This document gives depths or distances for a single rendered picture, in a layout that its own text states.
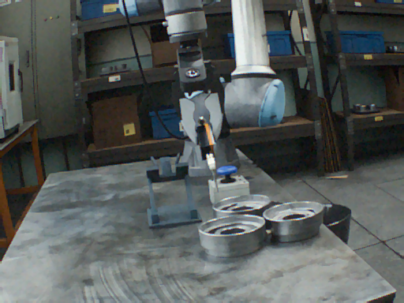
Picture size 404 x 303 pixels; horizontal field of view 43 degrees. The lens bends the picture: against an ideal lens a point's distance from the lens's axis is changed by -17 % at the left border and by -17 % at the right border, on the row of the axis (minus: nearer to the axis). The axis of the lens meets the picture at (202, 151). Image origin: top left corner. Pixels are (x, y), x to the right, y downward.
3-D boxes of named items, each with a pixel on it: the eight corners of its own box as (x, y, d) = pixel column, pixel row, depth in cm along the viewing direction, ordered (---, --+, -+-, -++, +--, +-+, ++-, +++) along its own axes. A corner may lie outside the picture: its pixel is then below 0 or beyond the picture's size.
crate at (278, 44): (282, 55, 487) (278, 31, 483) (293, 55, 450) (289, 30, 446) (223, 59, 481) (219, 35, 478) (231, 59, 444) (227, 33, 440)
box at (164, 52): (213, 61, 439) (207, 16, 432) (144, 69, 434) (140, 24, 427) (205, 61, 481) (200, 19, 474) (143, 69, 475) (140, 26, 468)
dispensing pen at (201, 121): (208, 186, 102) (192, 112, 112) (211, 200, 105) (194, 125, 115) (221, 184, 102) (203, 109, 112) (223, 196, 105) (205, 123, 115)
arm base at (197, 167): (178, 168, 161) (174, 131, 159) (234, 160, 163) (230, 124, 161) (185, 180, 146) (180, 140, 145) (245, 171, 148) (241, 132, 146)
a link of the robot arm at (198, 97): (193, 129, 160) (188, 79, 158) (241, 126, 155) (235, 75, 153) (175, 137, 150) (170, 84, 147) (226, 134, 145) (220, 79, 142)
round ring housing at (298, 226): (297, 219, 103) (297, 198, 102) (334, 228, 94) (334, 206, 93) (252, 236, 98) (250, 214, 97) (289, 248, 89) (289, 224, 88)
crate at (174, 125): (216, 125, 488) (214, 99, 485) (222, 132, 451) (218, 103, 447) (152, 134, 486) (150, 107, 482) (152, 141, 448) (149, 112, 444)
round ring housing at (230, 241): (259, 257, 87) (258, 233, 86) (193, 259, 89) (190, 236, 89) (271, 235, 96) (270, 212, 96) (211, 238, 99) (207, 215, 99)
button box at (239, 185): (251, 203, 118) (248, 180, 117) (215, 209, 117) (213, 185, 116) (243, 195, 126) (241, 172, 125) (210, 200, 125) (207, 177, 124)
